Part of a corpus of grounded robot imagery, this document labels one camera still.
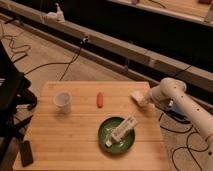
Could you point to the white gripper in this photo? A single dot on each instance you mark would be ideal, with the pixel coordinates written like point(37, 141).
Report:
point(150, 96)

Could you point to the white sponge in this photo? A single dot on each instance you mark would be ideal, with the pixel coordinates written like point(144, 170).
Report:
point(139, 98)

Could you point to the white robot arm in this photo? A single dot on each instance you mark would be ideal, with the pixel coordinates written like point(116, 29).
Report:
point(170, 89)

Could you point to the white remote controller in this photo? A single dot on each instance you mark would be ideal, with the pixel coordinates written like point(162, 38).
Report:
point(122, 130)

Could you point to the orange sausage toy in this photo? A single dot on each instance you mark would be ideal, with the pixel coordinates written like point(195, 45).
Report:
point(99, 100)

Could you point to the green plate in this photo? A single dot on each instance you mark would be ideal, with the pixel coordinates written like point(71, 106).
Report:
point(104, 131)

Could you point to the white plastic cup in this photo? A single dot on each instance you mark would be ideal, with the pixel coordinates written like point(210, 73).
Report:
point(63, 101)

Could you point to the white object on ledge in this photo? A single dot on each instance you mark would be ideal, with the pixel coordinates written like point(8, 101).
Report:
point(57, 16)

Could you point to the black chair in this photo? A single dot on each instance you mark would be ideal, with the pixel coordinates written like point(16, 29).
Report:
point(14, 91)

